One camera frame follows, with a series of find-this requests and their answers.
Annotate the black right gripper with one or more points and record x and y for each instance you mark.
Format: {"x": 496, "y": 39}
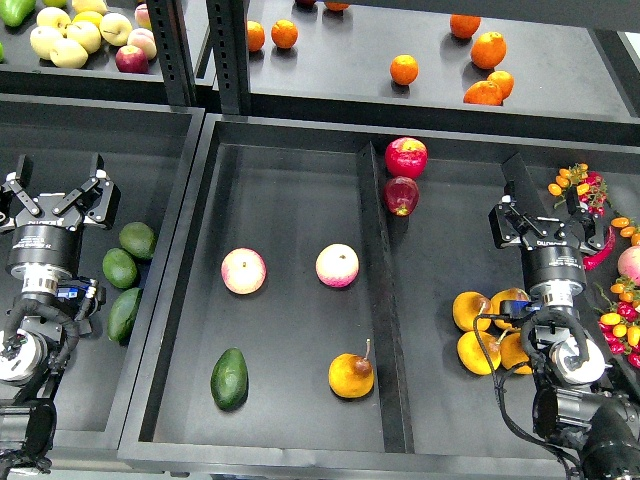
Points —
{"x": 552, "y": 250}

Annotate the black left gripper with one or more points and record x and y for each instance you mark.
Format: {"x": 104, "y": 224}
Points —
{"x": 47, "y": 229}

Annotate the yellow brown pear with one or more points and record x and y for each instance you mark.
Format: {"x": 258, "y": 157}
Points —
{"x": 351, "y": 376}

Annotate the dark green avocado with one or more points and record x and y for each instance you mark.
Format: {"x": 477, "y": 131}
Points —
{"x": 229, "y": 380}

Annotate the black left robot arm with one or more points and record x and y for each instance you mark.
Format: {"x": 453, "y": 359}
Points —
{"x": 52, "y": 311}

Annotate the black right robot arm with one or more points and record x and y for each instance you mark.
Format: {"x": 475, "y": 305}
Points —
{"x": 578, "y": 410}

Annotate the yellow pear upper right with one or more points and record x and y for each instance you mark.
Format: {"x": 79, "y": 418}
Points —
{"x": 499, "y": 306}

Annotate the green avocado top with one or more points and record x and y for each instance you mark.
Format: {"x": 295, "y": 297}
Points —
{"x": 138, "y": 239}

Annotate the green avocado middle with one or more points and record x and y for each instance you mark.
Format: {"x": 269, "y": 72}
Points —
{"x": 119, "y": 268}

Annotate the yellow pear upper left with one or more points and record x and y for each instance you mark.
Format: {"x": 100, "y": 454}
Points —
{"x": 467, "y": 306}

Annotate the yellow pear lower middle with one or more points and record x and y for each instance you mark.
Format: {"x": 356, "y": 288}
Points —
{"x": 512, "y": 353}

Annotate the yellow pear lower left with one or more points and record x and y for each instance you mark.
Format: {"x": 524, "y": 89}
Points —
{"x": 480, "y": 355}

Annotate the red chili pepper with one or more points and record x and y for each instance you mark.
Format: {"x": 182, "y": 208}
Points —
{"x": 593, "y": 261}

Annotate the cherry tomato bunch top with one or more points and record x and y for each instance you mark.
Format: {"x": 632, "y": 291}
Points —
{"x": 589, "y": 185}

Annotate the cherry tomato bunch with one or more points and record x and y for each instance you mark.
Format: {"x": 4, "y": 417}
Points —
{"x": 619, "y": 318}
{"x": 589, "y": 185}

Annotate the orange cherry tomatoes cluster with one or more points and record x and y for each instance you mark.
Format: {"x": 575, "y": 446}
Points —
{"x": 627, "y": 228}

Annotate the pink peach right edge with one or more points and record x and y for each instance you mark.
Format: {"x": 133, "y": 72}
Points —
{"x": 629, "y": 263}

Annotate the black tray divider right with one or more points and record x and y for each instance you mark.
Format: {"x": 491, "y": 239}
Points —
{"x": 517, "y": 175}

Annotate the black left tray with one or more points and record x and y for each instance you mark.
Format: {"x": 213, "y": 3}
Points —
{"x": 148, "y": 152}

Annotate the cherry tomato bunch lower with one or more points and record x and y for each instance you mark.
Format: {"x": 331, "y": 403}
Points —
{"x": 619, "y": 318}

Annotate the pale yellow apple front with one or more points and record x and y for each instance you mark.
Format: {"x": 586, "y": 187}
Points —
{"x": 68, "y": 53}

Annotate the pale yellow apple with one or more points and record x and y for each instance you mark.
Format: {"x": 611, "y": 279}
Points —
{"x": 54, "y": 17}
{"x": 42, "y": 39}
{"x": 86, "y": 34}
{"x": 115, "y": 29}
{"x": 68, "y": 53}

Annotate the red apple on shelf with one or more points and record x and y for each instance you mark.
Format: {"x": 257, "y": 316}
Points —
{"x": 131, "y": 59}

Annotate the pale yellow apple left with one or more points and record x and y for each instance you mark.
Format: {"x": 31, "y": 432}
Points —
{"x": 42, "y": 39}

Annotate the orange shelf front right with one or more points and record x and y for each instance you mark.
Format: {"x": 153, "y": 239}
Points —
{"x": 484, "y": 92}

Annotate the pale yellow apple middle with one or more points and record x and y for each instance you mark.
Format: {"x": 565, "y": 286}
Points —
{"x": 86, "y": 34}

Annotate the dark red apple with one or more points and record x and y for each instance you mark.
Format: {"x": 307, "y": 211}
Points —
{"x": 401, "y": 195}

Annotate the orange shelf behind front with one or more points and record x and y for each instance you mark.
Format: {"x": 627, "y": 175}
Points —
{"x": 504, "y": 80}

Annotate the bright red apple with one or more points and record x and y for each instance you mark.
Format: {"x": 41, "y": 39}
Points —
{"x": 406, "y": 156}

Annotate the pale yellow apple right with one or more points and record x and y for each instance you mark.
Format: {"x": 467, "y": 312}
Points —
{"x": 115, "y": 29}

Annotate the pink peach on shelf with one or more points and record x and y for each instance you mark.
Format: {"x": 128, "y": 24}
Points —
{"x": 143, "y": 39}

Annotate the pale yellow apple back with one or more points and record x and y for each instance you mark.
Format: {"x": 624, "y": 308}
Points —
{"x": 54, "y": 17}

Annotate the green mango on shelf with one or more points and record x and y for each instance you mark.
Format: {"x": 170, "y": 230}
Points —
{"x": 15, "y": 12}

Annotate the large orange shelf right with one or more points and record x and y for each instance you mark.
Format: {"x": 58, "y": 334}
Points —
{"x": 489, "y": 50}

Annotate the pink yellow apple left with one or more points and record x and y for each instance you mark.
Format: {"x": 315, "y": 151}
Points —
{"x": 243, "y": 271}

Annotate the pink yellow apple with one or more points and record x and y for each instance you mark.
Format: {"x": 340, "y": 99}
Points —
{"x": 243, "y": 271}
{"x": 337, "y": 265}

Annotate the pink yellow apple right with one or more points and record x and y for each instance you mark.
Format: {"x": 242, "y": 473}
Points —
{"x": 337, "y": 265}

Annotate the orange on shelf centre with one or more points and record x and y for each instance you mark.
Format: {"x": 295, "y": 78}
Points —
{"x": 404, "y": 69}

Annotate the black shelf post left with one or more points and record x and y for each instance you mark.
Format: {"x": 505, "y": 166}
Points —
{"x": 173, "y": 52}

